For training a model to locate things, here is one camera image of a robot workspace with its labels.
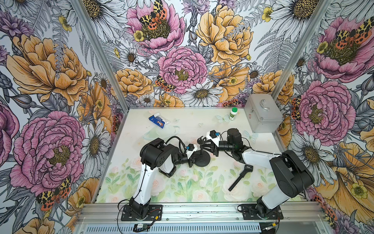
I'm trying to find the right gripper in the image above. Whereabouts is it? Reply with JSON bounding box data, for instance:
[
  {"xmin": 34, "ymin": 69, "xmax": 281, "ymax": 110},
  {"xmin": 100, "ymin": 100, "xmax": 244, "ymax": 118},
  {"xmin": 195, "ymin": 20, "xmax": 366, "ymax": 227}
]
[{"xmin": 200, "ymin": 139, "xmax": 234, "ymax": 158}]

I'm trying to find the black round stand base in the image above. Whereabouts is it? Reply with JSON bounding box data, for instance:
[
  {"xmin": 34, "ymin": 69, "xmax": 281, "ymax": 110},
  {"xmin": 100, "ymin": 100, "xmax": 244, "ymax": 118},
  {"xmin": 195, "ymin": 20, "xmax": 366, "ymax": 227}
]
[{"xmin": 191, "ymin": 151, "xmax": 210, "ymax": 167}]

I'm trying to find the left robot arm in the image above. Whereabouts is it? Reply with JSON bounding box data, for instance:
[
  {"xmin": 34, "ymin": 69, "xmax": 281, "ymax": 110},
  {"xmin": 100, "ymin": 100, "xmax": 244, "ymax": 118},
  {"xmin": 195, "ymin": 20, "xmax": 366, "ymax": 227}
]
[{"xmin": 129, "ymin": 138, "xmax": 198, "ymax": 219}]

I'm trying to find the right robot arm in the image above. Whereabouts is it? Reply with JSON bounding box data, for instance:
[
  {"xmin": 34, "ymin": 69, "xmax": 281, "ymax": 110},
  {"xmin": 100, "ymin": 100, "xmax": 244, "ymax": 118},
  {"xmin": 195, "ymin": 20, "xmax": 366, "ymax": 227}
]
[{"xmin": 197, "ymin": 128, "xmax": 315, "ymax": 219}]

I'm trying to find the white green-capped pill bottle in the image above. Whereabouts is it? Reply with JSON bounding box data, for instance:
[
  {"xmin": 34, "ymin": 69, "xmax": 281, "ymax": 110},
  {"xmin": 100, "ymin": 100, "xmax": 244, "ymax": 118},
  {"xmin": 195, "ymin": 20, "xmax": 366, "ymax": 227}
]
[{"xmin": 229, "ymin": 107, "xmax": 238, "ymax": 121}]

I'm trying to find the blue gauze bandage packet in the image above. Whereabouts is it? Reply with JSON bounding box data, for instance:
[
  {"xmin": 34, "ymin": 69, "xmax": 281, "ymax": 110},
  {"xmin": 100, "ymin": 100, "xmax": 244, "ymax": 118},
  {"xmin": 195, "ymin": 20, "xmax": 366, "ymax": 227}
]
[{"xmin": 149, "ymin": 113, "xmax": 170, "ymax": 129}]

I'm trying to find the silver first aid case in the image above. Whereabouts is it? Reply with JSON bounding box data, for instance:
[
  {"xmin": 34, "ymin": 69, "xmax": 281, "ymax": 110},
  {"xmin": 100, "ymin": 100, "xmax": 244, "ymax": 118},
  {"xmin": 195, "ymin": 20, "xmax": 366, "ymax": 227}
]
[{"xmin": 244, "ymin": 94, "xmax": 283, "ymax": 133}]

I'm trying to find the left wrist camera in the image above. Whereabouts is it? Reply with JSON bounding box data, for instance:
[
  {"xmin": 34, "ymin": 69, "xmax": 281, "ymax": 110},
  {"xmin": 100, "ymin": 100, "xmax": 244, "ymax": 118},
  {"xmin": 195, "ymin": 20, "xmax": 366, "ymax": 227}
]
[{"xmin": 186, "ymin": 143, "xmax": 198, "ymax": 159}]

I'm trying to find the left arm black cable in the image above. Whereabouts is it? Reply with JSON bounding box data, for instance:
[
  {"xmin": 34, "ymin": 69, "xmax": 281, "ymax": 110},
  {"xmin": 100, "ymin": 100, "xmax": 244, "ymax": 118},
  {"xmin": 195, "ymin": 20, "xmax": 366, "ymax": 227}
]
[{"xmin": 165, "ymin": 136, "xmax": 188, "ymax": 153}]

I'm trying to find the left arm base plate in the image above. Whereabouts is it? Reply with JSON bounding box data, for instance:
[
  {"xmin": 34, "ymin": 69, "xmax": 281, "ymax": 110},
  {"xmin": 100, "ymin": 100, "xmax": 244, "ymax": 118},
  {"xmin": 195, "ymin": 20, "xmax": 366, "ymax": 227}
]
[{"xmin": 120, "ymin": 204, "xmax": 163, "ymax": 221}]

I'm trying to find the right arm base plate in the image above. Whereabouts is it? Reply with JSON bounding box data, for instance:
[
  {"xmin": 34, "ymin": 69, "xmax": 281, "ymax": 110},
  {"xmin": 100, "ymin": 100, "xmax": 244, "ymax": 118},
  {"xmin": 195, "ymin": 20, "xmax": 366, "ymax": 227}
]
[{"xmin": 237, "ymin": 203, "xmax": 283, "ymax": 220}]

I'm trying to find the white vented cable duct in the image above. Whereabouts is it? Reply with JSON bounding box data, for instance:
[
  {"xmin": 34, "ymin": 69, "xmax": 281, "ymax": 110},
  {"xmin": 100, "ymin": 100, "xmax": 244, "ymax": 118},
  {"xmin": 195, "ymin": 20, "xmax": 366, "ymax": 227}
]
[{"xmin": 81, "ymin": 222, "xmax": 262, "ymax": 234}]

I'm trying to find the aluminium front rail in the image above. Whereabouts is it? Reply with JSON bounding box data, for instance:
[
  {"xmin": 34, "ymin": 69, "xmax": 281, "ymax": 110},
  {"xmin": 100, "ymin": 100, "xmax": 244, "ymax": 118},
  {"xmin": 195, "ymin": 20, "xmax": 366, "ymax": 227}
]
[{"xmin": 77, "ymin": 201, "xmax": 326, "ymax": 224}]

